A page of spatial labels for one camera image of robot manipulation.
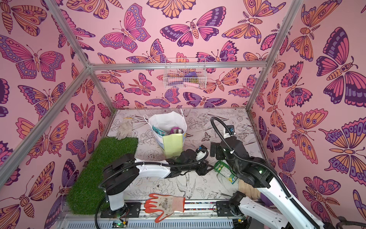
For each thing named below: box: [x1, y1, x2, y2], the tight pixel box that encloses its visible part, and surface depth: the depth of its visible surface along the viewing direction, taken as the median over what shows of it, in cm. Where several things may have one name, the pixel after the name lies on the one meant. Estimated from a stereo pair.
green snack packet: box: [213, 158, 239, 185], surface depth 86 cm
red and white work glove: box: [143, 193, 186, 223], surface depth 76 cm
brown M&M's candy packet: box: [170, 126, 184, 135], surface depth 88 cm
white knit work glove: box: [115, 117, 133, 140], surface depth 108 cm
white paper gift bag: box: [143, 108, 188, 159], surface depth 84 cm
